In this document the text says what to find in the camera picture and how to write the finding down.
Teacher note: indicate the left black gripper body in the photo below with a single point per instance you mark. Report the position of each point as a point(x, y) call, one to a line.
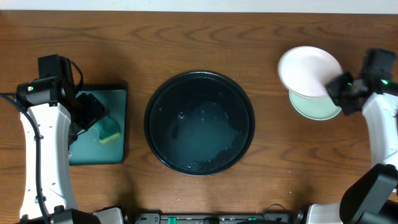
point(92, 111)

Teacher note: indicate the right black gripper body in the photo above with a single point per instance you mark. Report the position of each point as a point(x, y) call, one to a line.
point(336, 90)

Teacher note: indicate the green and yellow sponge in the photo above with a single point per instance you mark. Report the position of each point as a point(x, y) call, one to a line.
point(108, 129)

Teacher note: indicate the mint plate with stain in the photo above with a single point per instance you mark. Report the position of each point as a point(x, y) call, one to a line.
point(319, 109)

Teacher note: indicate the white plate with stain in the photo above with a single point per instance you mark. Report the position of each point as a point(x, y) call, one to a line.
point(306, 70)

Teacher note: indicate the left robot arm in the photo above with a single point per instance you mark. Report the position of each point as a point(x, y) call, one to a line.
point(46, 105)

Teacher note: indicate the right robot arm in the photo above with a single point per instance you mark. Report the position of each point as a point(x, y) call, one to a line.
point(367, 200)

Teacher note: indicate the black rectangular sponge tray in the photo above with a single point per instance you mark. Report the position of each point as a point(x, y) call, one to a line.
point(90, 148)

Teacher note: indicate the round black tray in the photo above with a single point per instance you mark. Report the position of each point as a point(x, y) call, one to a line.
point(199, 123)

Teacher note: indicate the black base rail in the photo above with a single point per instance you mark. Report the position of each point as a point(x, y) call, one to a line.
point(269, 215)

